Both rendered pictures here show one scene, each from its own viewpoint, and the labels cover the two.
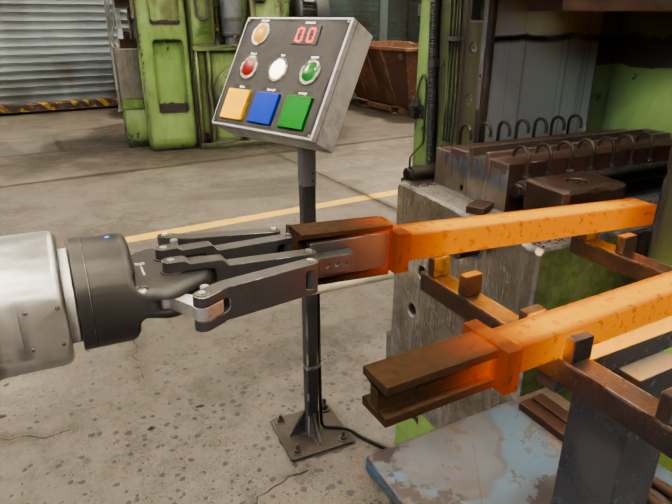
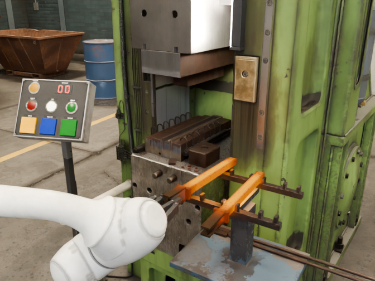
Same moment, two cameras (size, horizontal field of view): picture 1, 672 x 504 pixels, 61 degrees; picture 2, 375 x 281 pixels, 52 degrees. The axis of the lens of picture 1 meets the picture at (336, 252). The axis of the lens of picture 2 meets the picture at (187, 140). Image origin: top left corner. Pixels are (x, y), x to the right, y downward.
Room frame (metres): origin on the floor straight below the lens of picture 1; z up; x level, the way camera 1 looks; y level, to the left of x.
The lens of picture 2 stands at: (-0.43, 0.46, 1.57)
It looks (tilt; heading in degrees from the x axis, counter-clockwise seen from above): 21 degrees down; 330
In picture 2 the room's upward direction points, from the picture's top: straight up
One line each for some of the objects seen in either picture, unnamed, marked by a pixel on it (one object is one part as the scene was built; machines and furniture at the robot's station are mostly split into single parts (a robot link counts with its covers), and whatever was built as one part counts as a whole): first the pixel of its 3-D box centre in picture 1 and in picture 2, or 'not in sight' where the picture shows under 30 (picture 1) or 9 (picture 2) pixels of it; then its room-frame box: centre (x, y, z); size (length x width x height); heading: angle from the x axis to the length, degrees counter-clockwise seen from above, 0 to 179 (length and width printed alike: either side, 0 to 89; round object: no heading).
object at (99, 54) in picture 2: not in sight; (103, 68); (5.66, -1.52, 0.44); 0.59 x 0.59 x 0.88
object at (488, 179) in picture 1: (561, 159); (190, 134); (1.04, -0.42, 0.96); 0.42 x 0.20 x 0.09; 114
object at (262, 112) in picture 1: (265, 108); (48, 126); (1.33, 0.16, 1.01); 0.07 x 0.05 x 0.07; 49
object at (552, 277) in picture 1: (565, 299); (200, 186); (0.99, -0.45, 0.69); 0.56 x 0.38 x 0.45; 114
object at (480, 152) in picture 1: (575, 143); (194, 127); (1.01, -0.43, 0.99); 0.42 x 0.05 x 0.01; 114
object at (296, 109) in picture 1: (296, 113); (68, 127); (1.27, 0.09, 1.01); 0.07 x 0.05 x 0.07; 49
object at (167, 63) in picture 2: not in sight; (190, 56); (1.04, -0.42, 1.32); 0.42 x 0.20 x 0.10; 114
